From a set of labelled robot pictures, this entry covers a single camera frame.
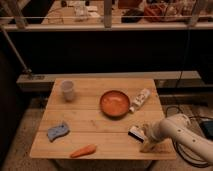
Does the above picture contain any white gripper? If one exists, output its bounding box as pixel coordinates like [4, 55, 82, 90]
[140, 137, 160, 153]

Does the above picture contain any black white board eraser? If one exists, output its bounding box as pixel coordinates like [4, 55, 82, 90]
[128, 125, 146, 142]

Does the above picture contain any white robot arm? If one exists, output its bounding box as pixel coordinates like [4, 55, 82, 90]
[140, 114, 213, 165]

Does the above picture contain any white ceramic cup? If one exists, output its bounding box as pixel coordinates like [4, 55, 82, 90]
[60, 80, 75, 101]

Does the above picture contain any white plastic bottle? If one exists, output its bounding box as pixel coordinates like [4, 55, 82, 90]
[129, 89, 151, 113]

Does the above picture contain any orange plate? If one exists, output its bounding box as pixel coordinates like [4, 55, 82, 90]
[99, 90, 130, 118]

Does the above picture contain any dark power adapter box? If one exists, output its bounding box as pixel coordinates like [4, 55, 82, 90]
[200, 121, 213, 140]

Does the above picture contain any orange carrot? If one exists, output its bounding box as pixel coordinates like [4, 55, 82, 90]
[70, 144, 97, 158]

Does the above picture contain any wooden table board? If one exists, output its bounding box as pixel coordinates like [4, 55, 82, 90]
[30, 78, 176, 160]

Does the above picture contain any blue sponge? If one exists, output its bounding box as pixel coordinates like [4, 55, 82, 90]
[47, 122, 70, 142]

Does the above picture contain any grey metal pole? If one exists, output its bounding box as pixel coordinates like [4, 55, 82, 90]
[0, 26, 32, 77]

